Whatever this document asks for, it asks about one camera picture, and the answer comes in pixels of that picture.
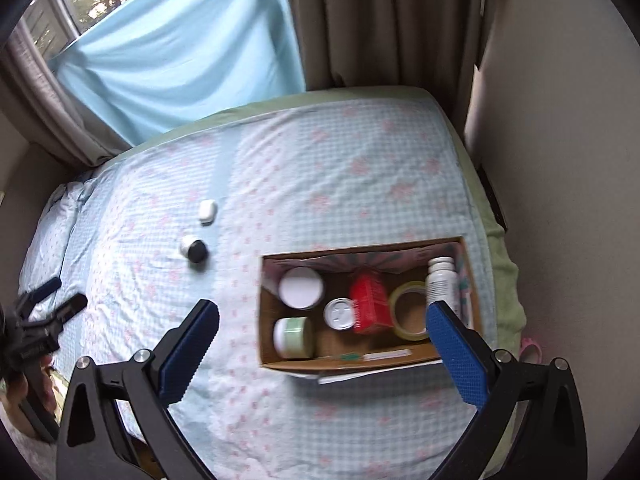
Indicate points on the white bottle green label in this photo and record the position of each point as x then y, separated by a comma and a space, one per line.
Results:
442, 280

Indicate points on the blue checked flowered bedsheet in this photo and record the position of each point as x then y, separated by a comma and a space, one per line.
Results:
350, 170

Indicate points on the person's left hand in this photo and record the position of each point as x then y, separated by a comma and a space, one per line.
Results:
14, 402

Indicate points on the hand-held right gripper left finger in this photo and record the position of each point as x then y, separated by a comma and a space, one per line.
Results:
187, 355

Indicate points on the slim white green stick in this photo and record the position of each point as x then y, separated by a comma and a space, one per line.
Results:
350, 357

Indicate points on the pink slipper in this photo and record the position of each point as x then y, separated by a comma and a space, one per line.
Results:
530, 347

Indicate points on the small dark jar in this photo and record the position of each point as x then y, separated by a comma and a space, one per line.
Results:
196, 251

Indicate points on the cardboard box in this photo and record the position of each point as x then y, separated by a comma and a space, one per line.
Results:
330, 345

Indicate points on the light blue hanging cloth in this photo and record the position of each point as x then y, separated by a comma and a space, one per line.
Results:
175, 60

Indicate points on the white lid grey jar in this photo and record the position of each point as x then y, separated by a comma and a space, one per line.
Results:
300, 286

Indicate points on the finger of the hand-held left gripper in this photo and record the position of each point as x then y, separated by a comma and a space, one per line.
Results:
45, 290
70, 307

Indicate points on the small pink carton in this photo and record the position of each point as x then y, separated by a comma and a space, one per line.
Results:
370, 302

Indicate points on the green jar white lid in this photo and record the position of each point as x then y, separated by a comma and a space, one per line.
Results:
295, 335

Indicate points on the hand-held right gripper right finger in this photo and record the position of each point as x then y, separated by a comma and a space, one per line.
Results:
457, 355

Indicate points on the grey window shutter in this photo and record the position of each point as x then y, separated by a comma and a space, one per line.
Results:
42, 25

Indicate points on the grey-brown curtain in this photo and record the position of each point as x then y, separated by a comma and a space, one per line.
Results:
55, 110
375, 20

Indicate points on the white earbud case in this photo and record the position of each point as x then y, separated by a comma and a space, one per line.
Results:
207, 211

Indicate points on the yellow tape roll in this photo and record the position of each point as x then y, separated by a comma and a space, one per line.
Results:
411, 286

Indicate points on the blue checked pillow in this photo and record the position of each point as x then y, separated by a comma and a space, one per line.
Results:
55, 225

